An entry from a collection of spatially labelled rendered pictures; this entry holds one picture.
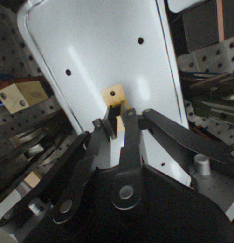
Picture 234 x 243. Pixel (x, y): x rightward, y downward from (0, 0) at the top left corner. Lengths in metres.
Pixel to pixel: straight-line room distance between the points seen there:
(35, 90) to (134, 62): 0.16
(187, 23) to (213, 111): 0.15
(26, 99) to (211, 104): 0.28
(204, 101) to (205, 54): 0.38
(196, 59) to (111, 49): 0.43
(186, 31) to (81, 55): 0.18
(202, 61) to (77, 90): 0.50
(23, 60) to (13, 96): 0.44
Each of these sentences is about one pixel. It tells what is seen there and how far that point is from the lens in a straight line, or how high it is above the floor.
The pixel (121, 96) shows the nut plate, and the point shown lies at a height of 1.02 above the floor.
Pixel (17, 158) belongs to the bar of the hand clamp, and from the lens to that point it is 0.22.
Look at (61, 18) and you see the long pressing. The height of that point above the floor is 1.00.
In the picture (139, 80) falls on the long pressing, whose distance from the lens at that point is 0.23.
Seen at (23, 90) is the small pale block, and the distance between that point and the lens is 0.21.
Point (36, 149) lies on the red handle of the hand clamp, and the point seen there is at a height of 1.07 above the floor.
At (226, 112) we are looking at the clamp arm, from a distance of 0.24.
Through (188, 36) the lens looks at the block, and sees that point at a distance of 0.28.
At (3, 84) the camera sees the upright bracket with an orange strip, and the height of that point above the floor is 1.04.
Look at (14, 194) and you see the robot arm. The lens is 0.93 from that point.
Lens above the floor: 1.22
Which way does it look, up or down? 67 degrees down
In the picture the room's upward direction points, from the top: 176 degrees counter-clockwise
